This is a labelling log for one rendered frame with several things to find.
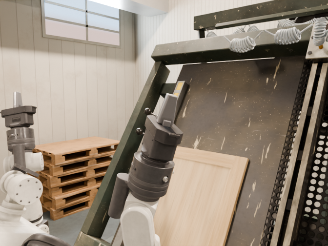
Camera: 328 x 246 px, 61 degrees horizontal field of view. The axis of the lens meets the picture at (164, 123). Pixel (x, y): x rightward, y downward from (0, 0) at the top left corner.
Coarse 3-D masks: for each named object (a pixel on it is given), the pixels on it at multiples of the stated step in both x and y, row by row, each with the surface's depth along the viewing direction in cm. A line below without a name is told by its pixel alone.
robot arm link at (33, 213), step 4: (32, 204) 100; (36, 204) 101; (40, 204) 103; (28, 208) 100; (32, 208) 100; (36, 208) 101; (40, 208) 103; (28, 212) 100; (32, 212) 100; (36, 212) 101; (40, 212) 103; (24, 216) 100; (28, 216) 100; (32, 216) 100; (36, 216) 101; (40, 216) 103; (28, 220) 100; (32, 220) 101; (36, 220) 102; (40, 220) 103; (44, 220) 104; (36, 224) 101; (40, 224) 101; (44, 224) 102; (48, 224) 104
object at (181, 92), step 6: (186, 84) 161; (174, 90) 161; (180, 90) 158; (180, 96) 158; (180, 102) 158; (174, 120) 155; (120, 228) 136; (120, 234) 135; (114, 240) 135; (120, 240) 133
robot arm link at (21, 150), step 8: (8, 144) 97; (16, 144) 96; (24, 144) 96; (32, 144) 99; (16, 152) 93; (24, 152) 95; (40, 152) 100; (16, 160) 93; (24, 160) 94; (32, 160) 97; (40, 160) 98; (32, 168) 97; (40, 168) 98
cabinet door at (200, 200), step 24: (192, 168) 132; (216, 168) 125; (240, 168) 118; (168, 192) 133; (192, 192) 126; (216, 192) 120; (168, 216) 127; (192, 216) 121; (216, 216) 115; (168, 240) 122; (192, 240) 116; (216, 240) 110
